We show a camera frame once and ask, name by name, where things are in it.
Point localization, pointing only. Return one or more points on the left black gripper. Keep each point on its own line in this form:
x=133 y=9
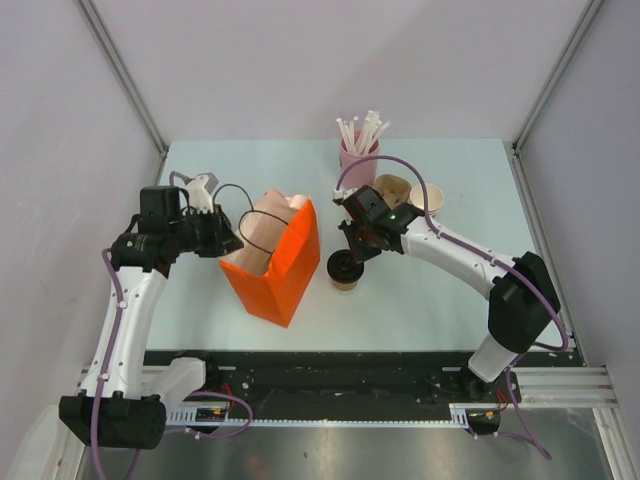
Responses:
x=223 y=239

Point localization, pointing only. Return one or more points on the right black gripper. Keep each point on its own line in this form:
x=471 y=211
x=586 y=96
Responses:
x=359 y=254

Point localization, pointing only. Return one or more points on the black plastic cup lid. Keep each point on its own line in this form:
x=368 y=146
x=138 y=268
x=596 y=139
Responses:
x=343 y=268

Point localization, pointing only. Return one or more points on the brown paper coffee cup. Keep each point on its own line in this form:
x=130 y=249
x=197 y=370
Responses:
x=345 y=286

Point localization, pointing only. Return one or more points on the orange paper bag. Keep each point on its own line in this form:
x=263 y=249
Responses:
x=281 y=252

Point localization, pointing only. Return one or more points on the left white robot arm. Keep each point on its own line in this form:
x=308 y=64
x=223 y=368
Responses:
x=114 y=408

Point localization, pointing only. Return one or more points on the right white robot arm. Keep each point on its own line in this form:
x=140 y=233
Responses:
x=521 y=296

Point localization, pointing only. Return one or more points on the pink straw holder cup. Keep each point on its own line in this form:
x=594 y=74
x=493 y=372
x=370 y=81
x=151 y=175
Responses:
x=362 y=174

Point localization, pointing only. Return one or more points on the stack of brown paper cups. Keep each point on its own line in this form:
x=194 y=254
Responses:
x=435 y=198

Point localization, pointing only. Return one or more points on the white wrapped straws bundle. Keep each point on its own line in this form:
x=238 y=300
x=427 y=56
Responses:
x=360 y=141

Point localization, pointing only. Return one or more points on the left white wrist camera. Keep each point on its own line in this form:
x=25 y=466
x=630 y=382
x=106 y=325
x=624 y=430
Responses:
x=200 y=191

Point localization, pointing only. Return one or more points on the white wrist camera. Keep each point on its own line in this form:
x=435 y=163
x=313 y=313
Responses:
x=339 y=196
x=200 y=191

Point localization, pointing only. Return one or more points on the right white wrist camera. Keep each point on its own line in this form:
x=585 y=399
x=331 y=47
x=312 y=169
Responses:
x=339 y=196

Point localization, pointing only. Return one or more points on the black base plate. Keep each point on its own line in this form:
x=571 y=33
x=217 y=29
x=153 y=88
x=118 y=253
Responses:
x=431 y=376

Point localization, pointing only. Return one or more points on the white cable duct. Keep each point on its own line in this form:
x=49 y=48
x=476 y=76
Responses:
x=412 y=415

